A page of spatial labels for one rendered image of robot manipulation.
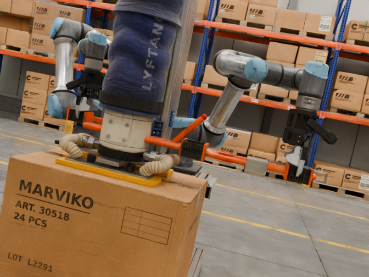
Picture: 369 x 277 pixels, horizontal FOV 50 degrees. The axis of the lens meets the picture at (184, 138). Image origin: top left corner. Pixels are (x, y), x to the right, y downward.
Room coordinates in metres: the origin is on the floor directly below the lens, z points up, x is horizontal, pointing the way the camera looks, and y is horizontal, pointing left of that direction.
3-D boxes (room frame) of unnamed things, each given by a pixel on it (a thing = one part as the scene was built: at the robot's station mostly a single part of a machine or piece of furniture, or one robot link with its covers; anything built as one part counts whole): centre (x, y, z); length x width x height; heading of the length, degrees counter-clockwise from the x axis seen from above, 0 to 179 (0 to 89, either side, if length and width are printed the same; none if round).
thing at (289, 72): (1.36, -0.32, 1.50); 0.11 x 0.11 x 0.08; 20
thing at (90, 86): (1.67, 0.43, 1.34); 0.09 x 0.08 x 0.12; 80
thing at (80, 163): (1.27, 0.22, 1.10); 0.34 x 0.10 x 0.05; 80
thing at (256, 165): (1.29, -0.25, 1.19); 0.07 x 0.07 x 0.04; 80
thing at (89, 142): (1.37, 0.21, 1.14); 0.34 x 0.25 x 0.06; 80
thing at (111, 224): (1.37, 0.21, 0.87); 0.60 x 0.40 x 0.40; 80
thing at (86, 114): (1.68, 0.46, 1.20); 0.09 x 0.08 x 0.05; 170
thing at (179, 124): (1.92, 0.00, 1.20); 0.13 x 0.12 x 0.14; 110
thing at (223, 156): (1.45, -0.01, 1.20); 0.93 x 0.30 x 0.04; 80
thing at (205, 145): (1.33, -0.04, 1.20); 0.10 x 0.08 x 0.06; 170
